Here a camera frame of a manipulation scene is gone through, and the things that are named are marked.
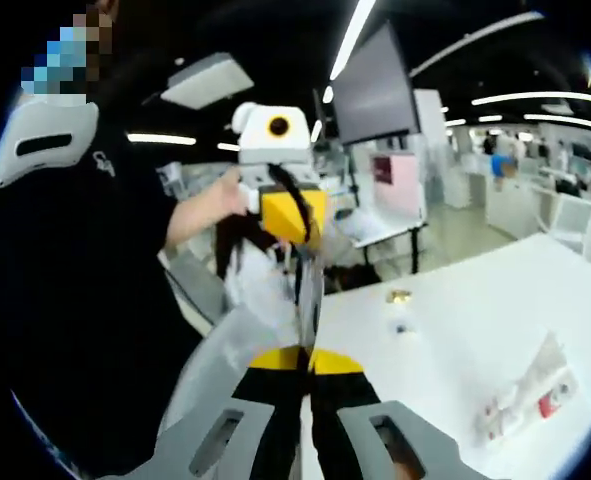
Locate large display screen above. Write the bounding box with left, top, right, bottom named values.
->
left=331, top=20, right=422, bottom=147

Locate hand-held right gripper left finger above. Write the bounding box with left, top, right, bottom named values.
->
left=157, top=346, right=310, bottom=480

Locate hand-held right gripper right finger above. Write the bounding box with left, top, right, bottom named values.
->
left=307, top=348, right=464, bottom=480

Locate pink poster board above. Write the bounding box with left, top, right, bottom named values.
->
left=369, top=152, right=423, bottom=221

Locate white skincare pump bottle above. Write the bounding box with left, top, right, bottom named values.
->
left=519, top=372, right=584, bottom=431

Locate long light strip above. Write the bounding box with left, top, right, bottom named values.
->
left=471, top=90, right=591, bottom=108
left=328, top=0, right=378, bottom=81
left=522, top=112, right=591, bottom=137

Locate white chest device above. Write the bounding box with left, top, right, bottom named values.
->
left=0, top=94, right=100, bottom=189

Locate person in black shirt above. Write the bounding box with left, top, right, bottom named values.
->
left=0, top=97, right=216, bottom=476

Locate person's left hand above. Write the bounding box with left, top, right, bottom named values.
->
left=197, top=169, right=250, bottom=225

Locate white standing desk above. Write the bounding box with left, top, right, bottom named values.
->
left=344, top=209, right=429, bottom=274

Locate square light panel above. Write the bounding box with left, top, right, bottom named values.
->
left=160, top=52, right=255, bottom=110

